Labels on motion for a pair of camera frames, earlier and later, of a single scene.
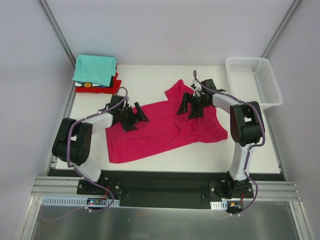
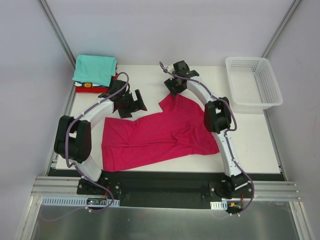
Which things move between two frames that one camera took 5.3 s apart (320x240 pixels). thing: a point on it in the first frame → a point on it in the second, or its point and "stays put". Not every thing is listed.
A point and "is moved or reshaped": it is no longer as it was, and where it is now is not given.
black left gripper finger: x=141 y=116 → x=140 y=103
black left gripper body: x=132 y=116 → x=133 y=104
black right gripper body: x=191 y=105 → x=175 y=83
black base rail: x=167 y=188 stays put
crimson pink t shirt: x=166 y=131 is moved or reshaped
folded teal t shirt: x=95 y=69 stays put
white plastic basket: x=251 y=79 stays put
